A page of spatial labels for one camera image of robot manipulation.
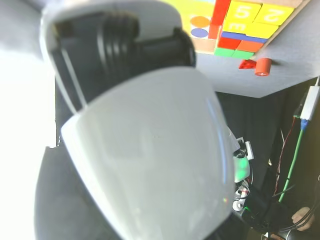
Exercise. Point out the person's hand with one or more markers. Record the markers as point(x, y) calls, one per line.
point(301, 217)

